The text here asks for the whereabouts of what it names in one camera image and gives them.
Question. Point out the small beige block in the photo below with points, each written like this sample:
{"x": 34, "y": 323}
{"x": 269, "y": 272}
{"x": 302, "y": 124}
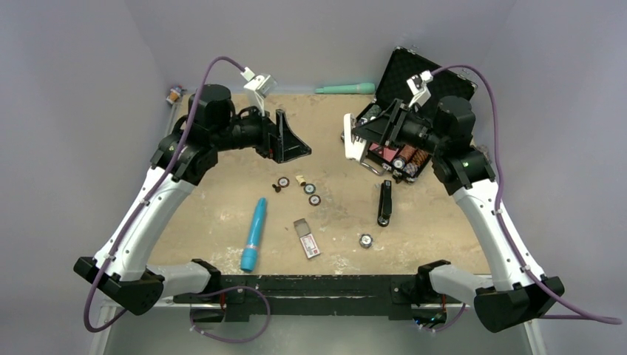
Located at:
{"x": 300, "y": 180}

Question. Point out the staples cardboard box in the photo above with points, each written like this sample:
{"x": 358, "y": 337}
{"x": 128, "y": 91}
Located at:
{"x": 306, "y": 238}

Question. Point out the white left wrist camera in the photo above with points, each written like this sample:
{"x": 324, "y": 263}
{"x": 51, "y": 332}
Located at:
{"x": 257, "y": 88}

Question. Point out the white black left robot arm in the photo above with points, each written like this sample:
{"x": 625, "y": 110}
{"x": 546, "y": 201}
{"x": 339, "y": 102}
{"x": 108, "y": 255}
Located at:
{"x": 213, "y": 125}

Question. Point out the white stapler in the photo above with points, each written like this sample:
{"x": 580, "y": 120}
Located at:
{"x": 354, "y": 146}

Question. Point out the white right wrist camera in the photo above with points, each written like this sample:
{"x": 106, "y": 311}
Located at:
{"x": 418, "y": 85}

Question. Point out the aluminium frame rail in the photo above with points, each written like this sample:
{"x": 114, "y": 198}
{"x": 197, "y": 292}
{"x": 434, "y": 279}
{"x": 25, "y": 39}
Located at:
{"x": 518, "y": 290}

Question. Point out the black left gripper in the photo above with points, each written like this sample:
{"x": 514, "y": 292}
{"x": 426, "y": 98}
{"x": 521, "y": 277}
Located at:
{"x": 288, "y": 145}

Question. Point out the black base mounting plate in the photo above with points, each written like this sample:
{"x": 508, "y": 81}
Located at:
{"x": 303, "y": 296}

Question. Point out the mint green microphone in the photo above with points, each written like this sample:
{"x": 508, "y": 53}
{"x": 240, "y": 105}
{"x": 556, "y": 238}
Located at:
{"x": 348, "y": 89}

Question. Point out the small colourful toy figure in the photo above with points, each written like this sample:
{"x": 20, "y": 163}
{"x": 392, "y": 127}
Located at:
{"x": 175, "y": 94}

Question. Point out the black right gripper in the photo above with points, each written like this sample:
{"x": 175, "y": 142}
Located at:
{"x": 383, "y": 129}

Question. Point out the black poker chip case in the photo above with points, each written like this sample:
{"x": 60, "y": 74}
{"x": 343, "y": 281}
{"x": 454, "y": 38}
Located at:
{"x": 409, "y": 163}

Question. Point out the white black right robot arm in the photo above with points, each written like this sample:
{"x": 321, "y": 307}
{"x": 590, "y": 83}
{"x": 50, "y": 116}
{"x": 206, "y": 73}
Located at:
{"x": 518, "y": 289}

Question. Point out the teal poker chip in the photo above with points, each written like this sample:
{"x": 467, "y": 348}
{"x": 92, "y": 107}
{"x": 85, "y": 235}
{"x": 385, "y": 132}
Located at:
{"x": 309, "y": 188}

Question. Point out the pink card deck lower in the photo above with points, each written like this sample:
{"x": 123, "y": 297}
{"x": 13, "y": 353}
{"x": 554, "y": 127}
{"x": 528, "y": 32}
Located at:
{"x": 383, "y": 152}

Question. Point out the small patterned object right edge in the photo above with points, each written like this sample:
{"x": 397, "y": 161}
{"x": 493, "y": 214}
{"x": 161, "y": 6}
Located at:
{"x": 485, "y": 151}

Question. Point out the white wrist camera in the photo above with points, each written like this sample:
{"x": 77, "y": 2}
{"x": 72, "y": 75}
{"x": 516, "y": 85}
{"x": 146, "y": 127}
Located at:
{"x": 418, "y": 85}
{"x": 257, "y": 88}

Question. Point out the blue cylindrical tool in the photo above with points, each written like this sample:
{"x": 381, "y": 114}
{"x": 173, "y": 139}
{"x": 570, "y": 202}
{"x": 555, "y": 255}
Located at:
{"x": 251, "y": 250}

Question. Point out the brown poker chip upper left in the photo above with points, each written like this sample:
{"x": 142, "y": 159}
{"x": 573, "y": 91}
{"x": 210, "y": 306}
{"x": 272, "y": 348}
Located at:
{"x": 283, "y": 182}

